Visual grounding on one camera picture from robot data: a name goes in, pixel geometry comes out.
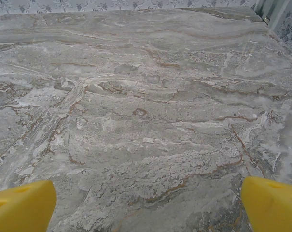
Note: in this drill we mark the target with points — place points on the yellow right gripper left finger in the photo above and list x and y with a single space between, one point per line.
22 207

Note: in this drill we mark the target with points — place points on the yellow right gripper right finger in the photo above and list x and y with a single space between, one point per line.
273 210

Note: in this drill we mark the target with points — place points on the aluminium frame post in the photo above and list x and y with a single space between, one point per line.
264 9

